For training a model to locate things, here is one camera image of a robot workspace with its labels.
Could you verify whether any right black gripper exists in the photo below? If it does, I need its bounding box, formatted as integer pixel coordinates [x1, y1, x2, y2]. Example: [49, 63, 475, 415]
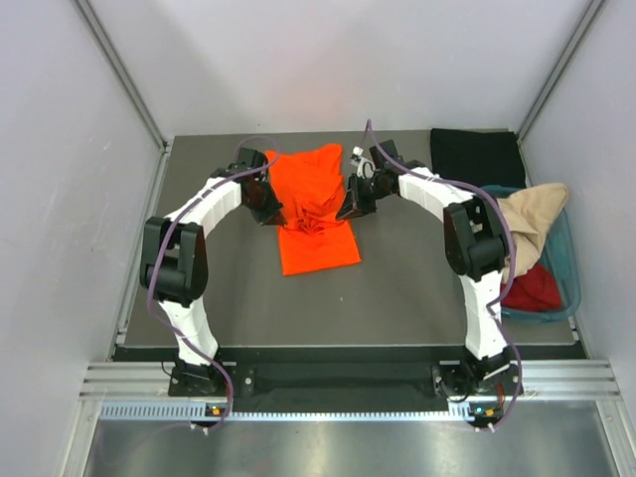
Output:
[337, 173, 392, 222]

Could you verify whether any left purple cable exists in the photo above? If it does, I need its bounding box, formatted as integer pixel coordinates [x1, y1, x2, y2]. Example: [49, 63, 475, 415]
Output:
[96, 135, 282, 463]

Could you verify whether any slotted grey cable duct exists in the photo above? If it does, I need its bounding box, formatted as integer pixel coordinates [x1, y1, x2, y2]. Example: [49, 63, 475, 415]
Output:
[99, 401, 497, 423]

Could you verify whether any orange t shirt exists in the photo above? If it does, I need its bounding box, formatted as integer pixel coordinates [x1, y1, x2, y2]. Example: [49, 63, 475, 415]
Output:
[265, 143, 362, 276]

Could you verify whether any red t shirt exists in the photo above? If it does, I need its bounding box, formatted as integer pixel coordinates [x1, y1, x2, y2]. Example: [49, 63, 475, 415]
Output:
[502, 262, 562, 312]

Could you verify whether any beige t shirt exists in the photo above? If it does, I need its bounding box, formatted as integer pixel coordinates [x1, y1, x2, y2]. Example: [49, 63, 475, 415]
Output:
[497, 183, 568, 284]

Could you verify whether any folded black t shirt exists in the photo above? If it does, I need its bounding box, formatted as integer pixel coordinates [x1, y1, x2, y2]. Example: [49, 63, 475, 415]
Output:
[429, 128, 526, 189]

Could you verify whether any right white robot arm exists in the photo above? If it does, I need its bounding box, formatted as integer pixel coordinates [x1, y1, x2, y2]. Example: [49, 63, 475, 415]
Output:
[336, 140, 514, 394]

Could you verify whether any teal plastic laundry basket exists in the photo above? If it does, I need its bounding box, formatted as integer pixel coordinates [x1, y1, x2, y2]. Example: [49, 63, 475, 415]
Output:
[484, 185, 581, 323]

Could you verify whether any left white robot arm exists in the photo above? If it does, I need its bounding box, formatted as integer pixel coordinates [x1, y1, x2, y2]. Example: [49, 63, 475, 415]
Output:
[139, 146, 285, 395]

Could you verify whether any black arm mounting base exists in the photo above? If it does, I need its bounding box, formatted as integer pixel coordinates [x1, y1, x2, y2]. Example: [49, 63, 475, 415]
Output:
[111, 345, 587, 413]

